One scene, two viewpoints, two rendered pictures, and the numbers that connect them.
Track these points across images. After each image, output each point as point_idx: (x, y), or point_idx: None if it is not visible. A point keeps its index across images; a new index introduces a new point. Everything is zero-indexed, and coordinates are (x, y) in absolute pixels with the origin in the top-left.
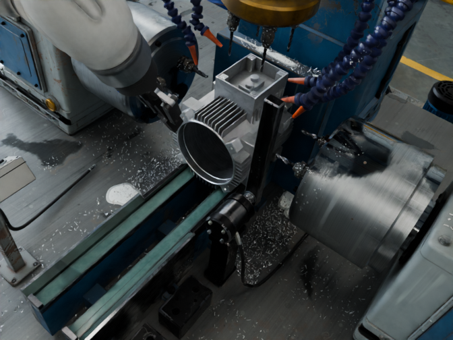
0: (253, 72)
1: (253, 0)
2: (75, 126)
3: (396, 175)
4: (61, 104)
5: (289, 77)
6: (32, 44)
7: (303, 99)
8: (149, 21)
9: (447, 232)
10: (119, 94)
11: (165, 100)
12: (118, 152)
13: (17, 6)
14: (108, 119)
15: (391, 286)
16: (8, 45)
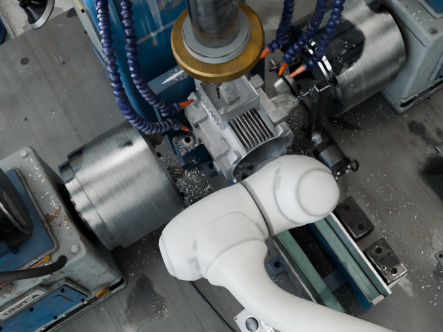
0: (207, 83)
1: (245, 60)
2: (122, 276)
3: (371, 30)
4: (110, 280)
5: None
6: (71, 283)
7: (314, 63)
8: (130, 153)
9: (426, 24)
10: (177, 210)
11: None
12: None
13: (279, 232)
14: None
15: (413, 73)
16: (38, 315)
